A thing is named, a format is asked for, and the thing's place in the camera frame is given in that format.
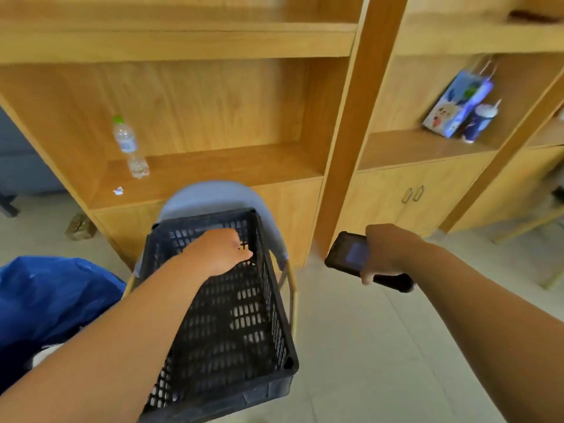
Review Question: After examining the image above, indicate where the person's right hand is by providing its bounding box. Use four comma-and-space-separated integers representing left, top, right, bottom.
360, 224, 426, 287

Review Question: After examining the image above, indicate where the person's left hand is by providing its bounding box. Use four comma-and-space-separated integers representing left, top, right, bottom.
183, 228, 254, 278

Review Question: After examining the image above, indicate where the black handheld scanner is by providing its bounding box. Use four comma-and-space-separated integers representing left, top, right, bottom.
324, 231, 415, 294

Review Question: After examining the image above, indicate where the person's left forearm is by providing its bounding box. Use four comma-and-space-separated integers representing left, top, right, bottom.
0, 251, 210, 423

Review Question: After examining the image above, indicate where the person's right forearm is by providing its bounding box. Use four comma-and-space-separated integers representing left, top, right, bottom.
403, 240, 564, 423

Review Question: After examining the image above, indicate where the grey-blue chair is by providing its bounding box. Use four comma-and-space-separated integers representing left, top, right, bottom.
122, 180, 299, 342

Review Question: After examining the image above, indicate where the black plastic crate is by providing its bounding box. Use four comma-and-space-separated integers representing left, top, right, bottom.
138, 208, 300, 423

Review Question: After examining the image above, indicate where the wooden shelf cabinet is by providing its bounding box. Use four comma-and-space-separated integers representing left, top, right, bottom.
0, 0, 564, 271

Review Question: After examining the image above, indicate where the clear plastic water bottle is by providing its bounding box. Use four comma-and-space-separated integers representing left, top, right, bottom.
112, 115, 151, 180

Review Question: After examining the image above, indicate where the small brown floor object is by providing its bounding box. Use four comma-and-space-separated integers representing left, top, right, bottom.
65, 213, 98, 242

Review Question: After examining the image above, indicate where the blue and white cup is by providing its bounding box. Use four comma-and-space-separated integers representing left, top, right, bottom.
461, 99, 502, 144

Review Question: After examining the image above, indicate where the blue cartoon gift bag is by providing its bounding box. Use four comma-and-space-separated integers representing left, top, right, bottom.
422, 57, 496, 140

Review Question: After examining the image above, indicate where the blue plastic bag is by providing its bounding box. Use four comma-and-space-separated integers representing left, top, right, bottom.
0, 256, 127, 395

